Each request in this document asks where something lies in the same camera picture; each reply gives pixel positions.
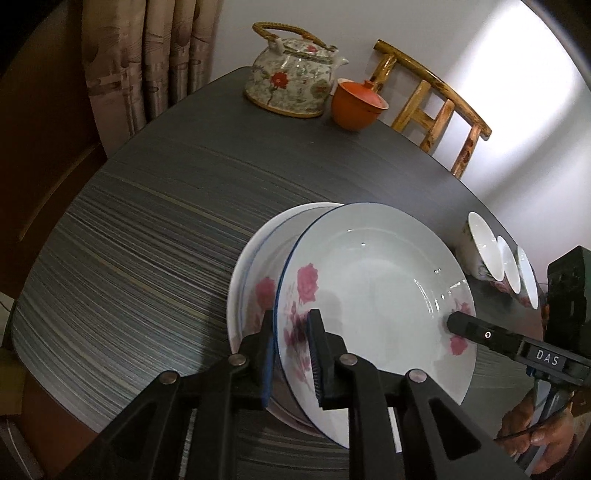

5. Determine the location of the orange lidded cup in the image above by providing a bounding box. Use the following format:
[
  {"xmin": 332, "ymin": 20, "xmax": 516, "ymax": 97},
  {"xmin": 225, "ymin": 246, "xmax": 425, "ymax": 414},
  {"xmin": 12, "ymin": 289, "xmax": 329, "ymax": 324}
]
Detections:
[{"xmin": 331, "ymin": 79, "xmax": 389, "ymax": 133}]

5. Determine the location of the beige patterned curtain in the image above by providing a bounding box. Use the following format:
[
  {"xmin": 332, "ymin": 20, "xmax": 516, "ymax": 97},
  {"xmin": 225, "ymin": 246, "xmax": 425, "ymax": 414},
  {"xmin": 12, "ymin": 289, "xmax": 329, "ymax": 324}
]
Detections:
[{"xmin": 81, "ymin": 0, "xmax": 223, "ymax": 136}]

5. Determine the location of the person's right hand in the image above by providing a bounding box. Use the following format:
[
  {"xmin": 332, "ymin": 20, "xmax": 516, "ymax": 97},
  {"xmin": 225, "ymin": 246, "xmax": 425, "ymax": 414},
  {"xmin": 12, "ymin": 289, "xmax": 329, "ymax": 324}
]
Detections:
[{"xmin": 496, "ymin": 392, "xmax": 591, "ymax": 480}]

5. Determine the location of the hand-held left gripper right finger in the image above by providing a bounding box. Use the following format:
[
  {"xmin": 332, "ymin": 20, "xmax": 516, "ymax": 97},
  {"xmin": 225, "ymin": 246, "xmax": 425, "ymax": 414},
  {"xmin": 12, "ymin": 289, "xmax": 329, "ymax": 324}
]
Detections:
[{"xmin": 305, "ymin": 309, "xmax": 532, "ymax": 480}]

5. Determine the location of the floral ceramic teapot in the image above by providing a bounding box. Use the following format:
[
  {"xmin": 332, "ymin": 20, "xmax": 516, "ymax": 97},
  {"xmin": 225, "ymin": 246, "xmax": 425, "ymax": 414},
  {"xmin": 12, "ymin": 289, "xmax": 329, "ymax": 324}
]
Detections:
[{"xmin": 244, "ymin": 21, "xmax": 349, "ymax": 118}]

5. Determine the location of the white ceramic bowl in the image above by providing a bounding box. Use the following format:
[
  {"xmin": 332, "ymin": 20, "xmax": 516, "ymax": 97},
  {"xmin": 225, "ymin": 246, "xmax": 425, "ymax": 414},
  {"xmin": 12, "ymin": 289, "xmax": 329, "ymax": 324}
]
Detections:
[
  {"xmin": 516, "ymin": 246, "xmax": 541, "ymax": 309},
  {"xmin": 496, "ymin": 235, "xmax": 522, "ymax": 294},
  {"xmin": 463, "ymin": 211, "xmax": 505, "ymax": 281}
]

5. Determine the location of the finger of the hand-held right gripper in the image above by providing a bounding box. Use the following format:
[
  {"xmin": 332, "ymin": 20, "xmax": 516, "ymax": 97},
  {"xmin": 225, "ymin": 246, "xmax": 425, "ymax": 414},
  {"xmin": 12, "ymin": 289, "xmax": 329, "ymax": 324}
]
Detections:
[{"xmin": 445, "ymin": 310, "xmax": 523, "ymax": 358}]

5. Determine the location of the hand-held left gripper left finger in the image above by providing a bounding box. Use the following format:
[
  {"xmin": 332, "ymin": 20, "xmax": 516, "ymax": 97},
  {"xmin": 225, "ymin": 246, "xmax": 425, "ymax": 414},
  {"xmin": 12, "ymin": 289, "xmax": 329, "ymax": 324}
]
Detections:
[{"xmin": 55, "ymin": 308, "xmax": 278, "ymax": 480}]

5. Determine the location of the black cable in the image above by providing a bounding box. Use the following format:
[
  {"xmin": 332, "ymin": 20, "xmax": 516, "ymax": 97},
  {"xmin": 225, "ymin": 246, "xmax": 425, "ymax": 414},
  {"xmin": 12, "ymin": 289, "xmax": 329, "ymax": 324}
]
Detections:
[{"xmin": 495, "ymin": 399, "xmax": 575, "ymax": 441}]

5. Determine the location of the white floral plate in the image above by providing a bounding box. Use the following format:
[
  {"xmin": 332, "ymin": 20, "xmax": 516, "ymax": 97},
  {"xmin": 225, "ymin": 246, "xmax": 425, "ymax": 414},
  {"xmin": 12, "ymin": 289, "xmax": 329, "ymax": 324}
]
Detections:
[
  {"xmin": 274, "ymin": 202, "xmax": 476, "ymax": 449},
  {"xmin": 228, "ymin": 202, "xmax": 342, "ymax": 435},
  {"xmin": 240, "ymin": 203, "xmax": 345, "ymax": 430}
]

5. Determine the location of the wooden chair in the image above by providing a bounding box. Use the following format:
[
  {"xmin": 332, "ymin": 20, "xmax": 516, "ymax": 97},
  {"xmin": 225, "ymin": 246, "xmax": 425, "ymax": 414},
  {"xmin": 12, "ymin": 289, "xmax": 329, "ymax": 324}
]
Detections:
[{"xmin": 373, "ymin": 39, "xmax": 492, "ymax": 180}]

